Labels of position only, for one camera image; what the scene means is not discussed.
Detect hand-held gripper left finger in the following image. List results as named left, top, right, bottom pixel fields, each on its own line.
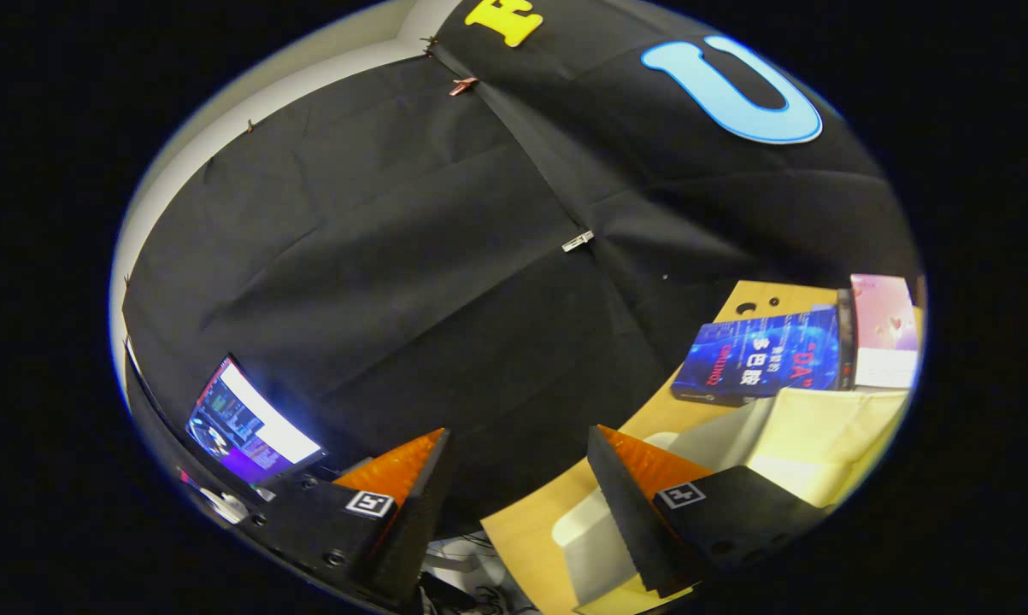
left=236, top=427, right=452, bottom=609

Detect black backdrop cloth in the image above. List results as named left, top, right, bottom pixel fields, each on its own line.
left=120, top=0, right=923, bottom=530

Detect dark book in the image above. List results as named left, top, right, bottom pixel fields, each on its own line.
left=836, top=289, right=858, bottom=392

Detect pink book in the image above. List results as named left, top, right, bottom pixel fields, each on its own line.
left=849, top=273, right=921, bottom=391

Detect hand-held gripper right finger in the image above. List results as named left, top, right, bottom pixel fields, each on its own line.
left=586, top=425, right=829, bottom=599

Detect blue book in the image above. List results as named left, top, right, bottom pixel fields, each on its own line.
left=671, top=307, right=843, bottom=407

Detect cream fabric storage box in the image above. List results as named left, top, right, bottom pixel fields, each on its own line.
left=552, top=386, right=912, bottom=614

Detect dark cables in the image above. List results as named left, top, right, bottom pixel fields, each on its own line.
left=424, top=564, right=532, bottom=615

